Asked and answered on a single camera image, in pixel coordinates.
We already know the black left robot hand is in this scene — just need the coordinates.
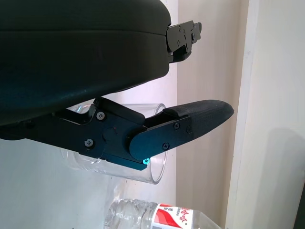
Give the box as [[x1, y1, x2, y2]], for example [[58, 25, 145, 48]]
[[0, 0, 235, 171]]

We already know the clear plastic water bottle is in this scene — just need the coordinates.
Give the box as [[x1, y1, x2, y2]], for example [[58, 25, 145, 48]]
[[103, 198, 226, 229]]

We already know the clear glass cup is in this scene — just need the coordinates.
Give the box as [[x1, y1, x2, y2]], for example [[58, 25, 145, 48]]
[[59, 103, 169, 186]]

